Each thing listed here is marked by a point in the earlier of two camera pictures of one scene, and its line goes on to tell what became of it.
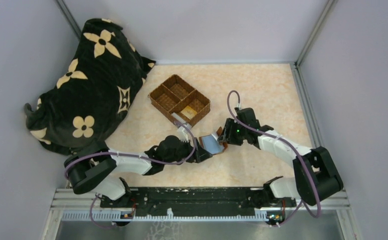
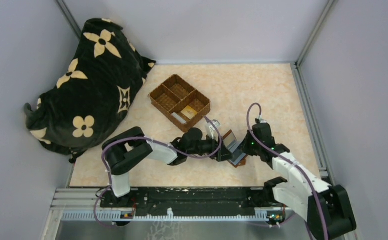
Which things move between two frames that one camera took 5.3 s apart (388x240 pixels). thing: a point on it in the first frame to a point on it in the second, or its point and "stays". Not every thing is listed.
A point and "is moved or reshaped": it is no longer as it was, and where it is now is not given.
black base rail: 199,200 stays
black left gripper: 200,154 to 223,154
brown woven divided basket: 176,96 stays
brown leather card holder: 210,142 is moved or reshaped
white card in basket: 178,117 stays
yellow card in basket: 189,112 stays
